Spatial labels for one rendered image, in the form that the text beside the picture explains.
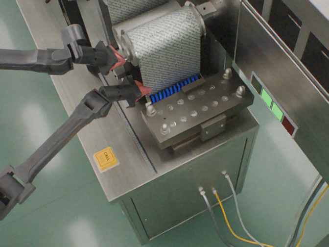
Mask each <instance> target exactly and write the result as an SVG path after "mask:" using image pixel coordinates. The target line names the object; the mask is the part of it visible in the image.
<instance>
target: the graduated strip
mask: <svg viewBox="0 0 329 247"><path fill-rule="evenodd" d="M98 76H99V78H100V80H101V82H102V84H103V86H109V83H108V81H107V80H106V78H105V76H104V75H102V72H99V73H98ZM113 104H114V106H115V108H116V110H117V111H118V113H119V114H120V116H121V119H122V120H123V122H124V124H125V126H126V128H127V130H128V131H129V133H130V135H131V137H132V138H133V141H134V143H135V144H136V146H137V148H138V150H139V151H140V153H141V155H142V157H143V159H144V161H145V163H146V165H147V167H148V168H149V169H150V172H151V173H152V175H153V176H154V175H156V174H157V171H156V169H155V167H154V165H153V164H152V162H151V159H150V158H149V157H148V155H147V153H146V151H145V149H144V147H143V145H142V144H141V142H140V140H139V138H138V137H137V135H136V133H135V131H134V129H133V127H132V125H131V124H130V122H129V120H128V119H127V117H126V115H125V113H124V111H123V109H122V107H121V105H120V103H119V101H113Z"/></svg>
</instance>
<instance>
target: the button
mask: <svg viewBox="0 0 329 247"><path fill-rule="evenodd" d="M94 156H95V158H96V161H97V163H98V165H99V167H100V169H101V171H102V170H104V169H106V168H108V167H110V166H112V165H114V164H117V163H118V161H117V159H116V158H115V156H114V154H113V152H112V150H111V148H110V147H107V148H105V149H103V150H101V151H100V152H98V153H96V154H94Z"/></svg>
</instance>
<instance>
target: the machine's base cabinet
mask: <svg viewBox="0 0 329 247"><path fill-rule="evenodd" d="M257 134H258V130H256V131H254V132H252V133H250V134H248V135H246V136H244V137H242V138H240V139H238V140H237V141H235V142H233V143H231V144H229V145H227V146H225V147H222V148H221V149H219V150H217V151H216V152H214V153H211V154H209V155H207V156H205V157H203V158H201V159H199V160H197V161H196V162H194V163H192V164H190V165H188V166H186V167H184V168H182V169H180V170H178V171H177V172H175V173H173V174H171V175H168V176H166V177H164V178H162V179H161V180H158V181H156V182H154V183H153V184H151V185H149V186H147V187H145V188H143V189H141V190H139V191H137V192H135V193H133V194H131V195H129V196H128V197H126V198H123V199H121V200H120V201H118V203H119V205H120V207H121V208H122V212H123V214H124V215H125V216H126V218H127V219H128V221H129V224H130V226H131V227H132V229H133V231H134V233H135V234H136V236H137V238H138V240H139V242H140V244H141V246H143V245H145V244H147V243H149V242H151V241H153V240H154V239H156V238H157V237H160V236H161V235H163V234H165V233H167V232H169V231H171V230H173V229H175V228H177V227H179V226H180V225H182V224H185V223H186V222H187V221H189V220H191V219H193V218H195V217H197V216H199V215H201V214H203V213H205V212H207V211H208V210H209V209H208V207H207V205H206V203H205V200H204V199H203V197H201V196H200V192H201V191H205V192H206V197H207V199H208V201H209V203H210V205H211V208H213V207H215V206H218V205H219V204H220V203H219V201H218V199H217V197H216V195H214V194H213V193H212V192H213V191H214V190H217V195H218V197H219V199H220V201H221V203H223V202H225V201H227V200H229V199H230V198H232V197H234V195H233V192H232V189H231V186H230V184H229V182H228V180H227V179H225V177H224V176H225V175H227V174H229V176H230V177H229V179H230V181H231V183H232V185H233V188H234V191H235V194H236V195H238V194H240V193H242V189H243V185H244V181H245V177H246V173H247V170H248V166H249V162H250V160H251V157H252V153H253V149H254V145H255V141H256V137H257Z"/></svg>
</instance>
